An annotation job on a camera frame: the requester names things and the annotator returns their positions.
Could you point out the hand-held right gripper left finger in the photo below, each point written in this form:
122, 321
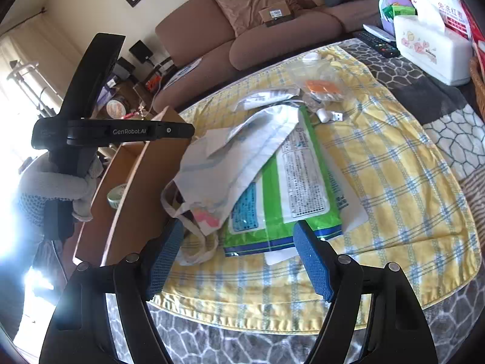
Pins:
166, 258

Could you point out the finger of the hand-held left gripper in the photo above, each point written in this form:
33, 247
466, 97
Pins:
178, 131

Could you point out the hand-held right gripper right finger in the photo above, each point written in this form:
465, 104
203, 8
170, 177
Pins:
314, 261

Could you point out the brown cardboard box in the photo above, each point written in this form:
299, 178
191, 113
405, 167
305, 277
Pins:
147, 174

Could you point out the white tote bag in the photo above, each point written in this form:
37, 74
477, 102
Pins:
227, 159

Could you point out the green white plastic packet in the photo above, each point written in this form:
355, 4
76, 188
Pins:
303, 182

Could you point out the person's left hand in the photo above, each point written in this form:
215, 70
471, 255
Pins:
57, 186

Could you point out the purple box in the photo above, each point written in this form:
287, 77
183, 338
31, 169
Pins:
105, 95

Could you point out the round tin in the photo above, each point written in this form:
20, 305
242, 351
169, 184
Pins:
115, 108

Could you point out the black box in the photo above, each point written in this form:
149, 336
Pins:
124, 68

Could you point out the orange black device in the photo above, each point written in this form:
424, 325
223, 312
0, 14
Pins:
152, 82

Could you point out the blue white booklet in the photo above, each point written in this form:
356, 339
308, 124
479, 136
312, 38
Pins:
185, 71

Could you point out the black speaker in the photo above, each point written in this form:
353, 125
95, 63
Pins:
140, 51

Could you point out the white clothes rack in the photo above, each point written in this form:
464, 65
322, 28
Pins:
22, 70

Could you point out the brown sofa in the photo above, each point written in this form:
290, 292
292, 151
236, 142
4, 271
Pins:
197, 38

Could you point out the yellow plaid cloth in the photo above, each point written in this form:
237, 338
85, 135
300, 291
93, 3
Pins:
398, 182

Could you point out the small white plug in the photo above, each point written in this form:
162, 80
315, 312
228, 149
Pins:
323, 115

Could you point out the small flat cardboard box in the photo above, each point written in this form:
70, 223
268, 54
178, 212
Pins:
276, 11

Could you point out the clear zip bag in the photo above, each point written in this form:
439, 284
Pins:
322, 74

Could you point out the grey patterned blanket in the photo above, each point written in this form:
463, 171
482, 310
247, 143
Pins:
447, 132

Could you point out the black remote control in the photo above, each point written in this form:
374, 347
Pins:
379, 44

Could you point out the white remote control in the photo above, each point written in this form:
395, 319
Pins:
379, 32

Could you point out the purple container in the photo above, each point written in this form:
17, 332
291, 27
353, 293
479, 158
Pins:
386, 22

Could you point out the white tissue box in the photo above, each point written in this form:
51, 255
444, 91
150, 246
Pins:
428, 53

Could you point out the wicker basket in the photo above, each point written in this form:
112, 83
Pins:
479, 83

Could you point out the green snack packet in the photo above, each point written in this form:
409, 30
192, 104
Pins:
401, 9

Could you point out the red printed packet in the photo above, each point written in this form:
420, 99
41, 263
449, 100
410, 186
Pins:
454, 15

